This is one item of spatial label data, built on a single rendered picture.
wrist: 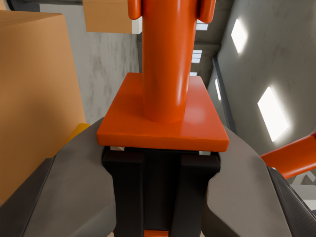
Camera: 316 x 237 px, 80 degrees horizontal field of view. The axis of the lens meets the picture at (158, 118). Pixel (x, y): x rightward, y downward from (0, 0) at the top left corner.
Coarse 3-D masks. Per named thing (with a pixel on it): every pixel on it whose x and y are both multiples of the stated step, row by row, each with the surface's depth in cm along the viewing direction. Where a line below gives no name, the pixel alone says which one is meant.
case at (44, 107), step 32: (0, 32) 15; (32, 32) 18; (64, 32) 24; (0, 64) 15; (32, 64) 19; (64, 64) 25; (0, 96) 15; (32, 96) 19; (64, 96) 25; (0, 128) 15; (32, 128) 19; (64, 128) 26; (0, 160) 15; (32, 160) 19; (0, 192) 15
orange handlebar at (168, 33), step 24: (144, 0) 7; (168, 0) 6; (192, 0) 7; (144, 24) 7; (168, 24) 7; (192, 24) 7; (144, 48) 8; (168, 48) 7; (192, 48) 8; (144, 72) 8; (168, 72) 8; (144, 96) 9; (168, 96) 8; (168, 120) 9
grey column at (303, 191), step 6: (294, 186) 168; (300, 186) 168; (306, 186) 168; (312, 186) 168; (300, 192) 162; (306, 192) 162; (312, 192) 163; (306, 198) 157; (312, 198) 157; (306, 204) 159; (312, 204) 159
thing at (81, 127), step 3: (81, 123) 30; (84, 123) 30; (78, 126) 29; (81, 126) 29; (84, 126) 29; (87, 126) 30; (75, 129) 29; (78, 129) 29; (81, 129) 29; (84, 129) 29; (75, 132) 28; (78, 132) 28; (72, 135) 27; (75, 135) 27; (69, 138) 27
